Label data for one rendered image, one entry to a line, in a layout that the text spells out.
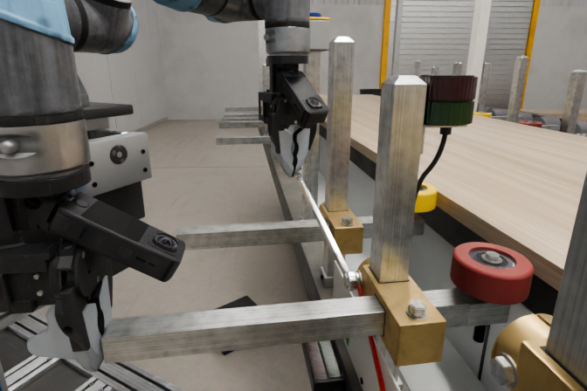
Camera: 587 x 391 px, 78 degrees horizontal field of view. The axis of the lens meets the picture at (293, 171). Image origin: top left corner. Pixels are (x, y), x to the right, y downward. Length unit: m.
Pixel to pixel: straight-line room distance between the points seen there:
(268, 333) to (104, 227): 0.19
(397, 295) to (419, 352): 0.06
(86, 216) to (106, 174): 0.34
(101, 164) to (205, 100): 7.70
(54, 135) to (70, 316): 0.15
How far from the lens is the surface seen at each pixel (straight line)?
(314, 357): 0.60
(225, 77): 8.26
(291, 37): 0.61
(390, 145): 0.39
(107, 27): 0.88
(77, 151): 0.35
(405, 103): 0.39
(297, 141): 0.64
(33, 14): 0.34
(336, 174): 0.65
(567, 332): 0.23
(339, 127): 0.63
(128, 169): 0.72
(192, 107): 8.44
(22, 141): 0.34
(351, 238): 0.62
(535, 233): 0.58
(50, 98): 0.34
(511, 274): 0.45
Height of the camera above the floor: 1.11
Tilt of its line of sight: 16 degrees down
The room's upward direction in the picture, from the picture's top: straight up
